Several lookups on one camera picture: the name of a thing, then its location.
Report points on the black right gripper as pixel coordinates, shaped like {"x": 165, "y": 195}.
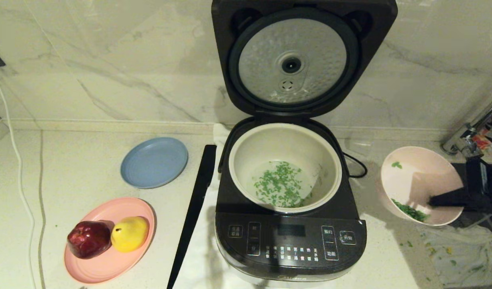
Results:
{"x": 486, "y": 184}

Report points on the pink bowl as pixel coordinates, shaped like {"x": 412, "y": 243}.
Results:
{"x": 414, "y": 172}

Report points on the chopped green vegetables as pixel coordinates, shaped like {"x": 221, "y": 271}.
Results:
{"x": 280, "y": 186}

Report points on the black rice cooker lid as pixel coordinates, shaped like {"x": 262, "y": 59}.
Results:
{"x": 230, "y": 40}

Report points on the black rice cooker base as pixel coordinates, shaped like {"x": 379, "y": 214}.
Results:
{"x": 290, "y": 257}

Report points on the white inner pot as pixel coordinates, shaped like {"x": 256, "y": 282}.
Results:
{"x": 246, "y": 160}

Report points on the white stained cloth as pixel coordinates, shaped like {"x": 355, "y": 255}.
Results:
{"x": 462, "y": 257}

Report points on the chrome faucet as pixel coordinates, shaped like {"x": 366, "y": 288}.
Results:
{"x": 460, "y": 138}

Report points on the orange printed bottle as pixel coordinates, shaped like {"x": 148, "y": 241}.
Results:
{"x": 480, "y": 140}

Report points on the long black flat strip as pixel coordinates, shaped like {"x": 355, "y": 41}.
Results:
{"x": 196, "y": 208}

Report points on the blue plate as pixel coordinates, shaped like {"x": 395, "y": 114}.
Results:
{"x": 153, "y": 162}

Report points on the yellow pear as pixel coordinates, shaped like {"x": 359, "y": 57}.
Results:
{"x": 129, "y": 233}

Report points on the pink plate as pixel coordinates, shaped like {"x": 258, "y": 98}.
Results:
{"x": 109, "y": 267}

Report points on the red apple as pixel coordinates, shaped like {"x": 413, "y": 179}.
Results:
{"x": 88, "y": 239}

